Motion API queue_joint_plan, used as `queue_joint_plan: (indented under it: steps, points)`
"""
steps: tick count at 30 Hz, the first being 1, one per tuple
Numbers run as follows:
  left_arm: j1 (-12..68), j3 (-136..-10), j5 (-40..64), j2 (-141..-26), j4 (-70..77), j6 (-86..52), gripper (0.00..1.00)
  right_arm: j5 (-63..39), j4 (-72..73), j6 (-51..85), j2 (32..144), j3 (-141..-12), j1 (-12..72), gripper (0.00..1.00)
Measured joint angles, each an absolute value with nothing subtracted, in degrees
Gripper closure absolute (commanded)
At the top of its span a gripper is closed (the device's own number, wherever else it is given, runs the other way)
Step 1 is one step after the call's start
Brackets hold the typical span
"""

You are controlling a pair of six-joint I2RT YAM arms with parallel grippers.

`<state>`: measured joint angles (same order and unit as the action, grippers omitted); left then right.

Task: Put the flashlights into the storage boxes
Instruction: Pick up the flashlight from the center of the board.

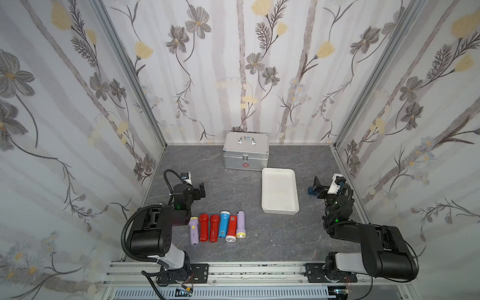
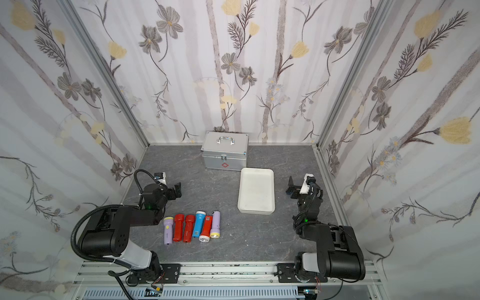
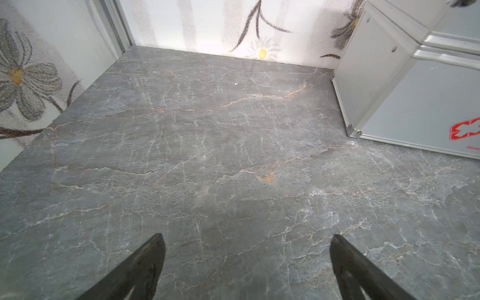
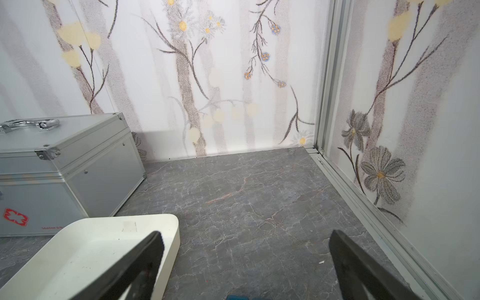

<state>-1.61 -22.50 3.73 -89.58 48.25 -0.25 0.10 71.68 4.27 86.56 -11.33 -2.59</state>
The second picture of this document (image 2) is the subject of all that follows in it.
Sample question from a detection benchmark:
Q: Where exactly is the purple flashlight yellow head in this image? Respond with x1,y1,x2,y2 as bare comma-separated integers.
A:
163,216,175,245
210,211,221,239

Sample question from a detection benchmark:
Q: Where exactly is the silver aluminium first aid case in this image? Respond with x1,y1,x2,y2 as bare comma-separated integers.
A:
201,131,249,171

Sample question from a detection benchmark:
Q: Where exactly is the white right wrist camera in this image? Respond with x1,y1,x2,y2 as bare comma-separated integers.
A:
299,173,316,195

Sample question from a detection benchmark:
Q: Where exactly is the white plastic tray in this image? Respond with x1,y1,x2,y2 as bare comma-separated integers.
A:
237,167,275,215

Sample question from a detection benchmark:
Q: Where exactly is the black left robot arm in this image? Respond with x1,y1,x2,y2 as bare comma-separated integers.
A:
70,169,182,285

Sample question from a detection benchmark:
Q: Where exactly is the red flashlight white head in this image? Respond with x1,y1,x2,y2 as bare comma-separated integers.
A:
199,216,213,243

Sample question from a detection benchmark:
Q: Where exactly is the blue flashlight white head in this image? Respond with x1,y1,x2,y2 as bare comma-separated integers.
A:
192,211,206,238

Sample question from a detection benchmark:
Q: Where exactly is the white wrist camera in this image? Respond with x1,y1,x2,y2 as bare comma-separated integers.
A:
154,172,167,186
299,173,316,195

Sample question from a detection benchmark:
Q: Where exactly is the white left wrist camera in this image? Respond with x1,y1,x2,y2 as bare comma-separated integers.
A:
154,172,167,186

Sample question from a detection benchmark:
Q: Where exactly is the white cable duct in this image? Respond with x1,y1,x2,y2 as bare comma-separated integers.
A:
83,286,305,300

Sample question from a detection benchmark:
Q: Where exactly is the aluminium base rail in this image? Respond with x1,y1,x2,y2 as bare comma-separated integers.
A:
67,261,388,300

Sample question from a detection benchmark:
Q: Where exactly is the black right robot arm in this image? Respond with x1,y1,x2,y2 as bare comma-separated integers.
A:
286,174,366,283

